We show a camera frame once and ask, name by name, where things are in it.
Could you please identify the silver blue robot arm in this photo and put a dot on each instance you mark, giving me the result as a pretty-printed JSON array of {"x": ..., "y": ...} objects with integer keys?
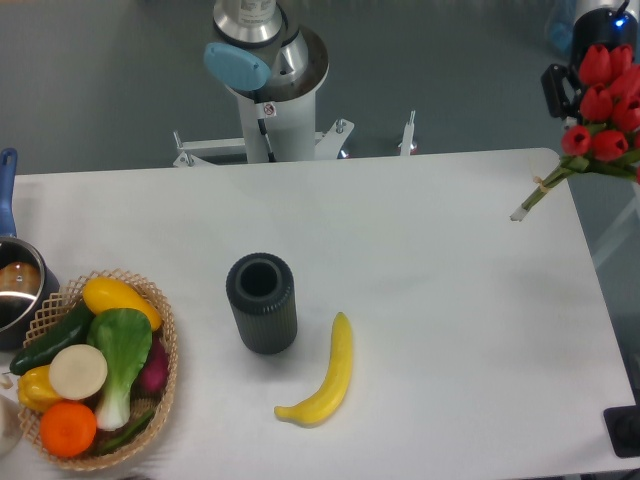
[{"x": 262, "y": 53}]

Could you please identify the orange fruit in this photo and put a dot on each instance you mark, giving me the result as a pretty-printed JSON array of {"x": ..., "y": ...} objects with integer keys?
[{"x": 67, "y": 429}]

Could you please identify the blue handled saucepan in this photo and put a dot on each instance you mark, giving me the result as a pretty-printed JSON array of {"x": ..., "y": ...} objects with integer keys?
[{"x": 26, "y": 280}]

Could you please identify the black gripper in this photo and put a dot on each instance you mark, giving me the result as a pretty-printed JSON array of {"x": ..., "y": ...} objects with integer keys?
[{"x": 611, "y": 26}]

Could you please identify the blue plastic bag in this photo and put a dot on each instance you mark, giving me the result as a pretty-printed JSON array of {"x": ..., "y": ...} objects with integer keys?
[{"x": 558, "y": 30}]

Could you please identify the black device at edge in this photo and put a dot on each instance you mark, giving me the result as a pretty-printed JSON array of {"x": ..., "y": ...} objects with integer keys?
[{"x": 623, "y": 429}]

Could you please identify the white round radish slice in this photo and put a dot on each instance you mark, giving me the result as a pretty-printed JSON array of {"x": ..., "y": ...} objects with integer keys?
[{"x": 78, "y": 372}]

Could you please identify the woven wicker basket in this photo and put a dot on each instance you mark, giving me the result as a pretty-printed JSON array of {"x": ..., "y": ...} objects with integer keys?
[{"x": 53, "y": 310}]

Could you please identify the green bok choy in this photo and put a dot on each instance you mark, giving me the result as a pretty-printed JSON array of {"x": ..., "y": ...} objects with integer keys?
[{"x": 124, "y": 337}]

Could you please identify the green chili pepper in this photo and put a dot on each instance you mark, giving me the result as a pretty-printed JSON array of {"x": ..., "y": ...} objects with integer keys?
[{"x": 126, "y": 436}]

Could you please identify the small garlic piece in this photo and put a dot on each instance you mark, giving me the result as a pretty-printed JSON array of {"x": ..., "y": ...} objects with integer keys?
[{"x": 5, "y": 381}]

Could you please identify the yellow bell pepper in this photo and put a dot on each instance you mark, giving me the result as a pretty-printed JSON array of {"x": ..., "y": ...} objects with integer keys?
[{"x": 35, "y": 390}]

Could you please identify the dark grey ribbed vase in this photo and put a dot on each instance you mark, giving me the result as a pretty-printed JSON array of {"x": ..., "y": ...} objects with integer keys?
[{"x": 261, "y": 291}]

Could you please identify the yellow squash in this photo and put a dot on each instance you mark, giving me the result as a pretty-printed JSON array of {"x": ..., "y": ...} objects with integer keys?
[{"x": 103, "y": 293}]

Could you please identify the red tulip bouquet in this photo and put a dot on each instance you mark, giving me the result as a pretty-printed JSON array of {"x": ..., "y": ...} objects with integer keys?
[{"x": 605, "y": 138}]

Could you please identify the purple red onion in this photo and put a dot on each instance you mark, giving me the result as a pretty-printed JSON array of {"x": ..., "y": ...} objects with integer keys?
[{"x": 154, "y": 374}]

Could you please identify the dark green cucumber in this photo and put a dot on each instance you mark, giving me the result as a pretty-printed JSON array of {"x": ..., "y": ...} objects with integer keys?
[{"x": 72, "y": 329}]

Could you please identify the yellow banana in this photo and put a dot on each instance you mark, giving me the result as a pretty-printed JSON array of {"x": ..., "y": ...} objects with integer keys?
[{"x": 321, "y": 405}]

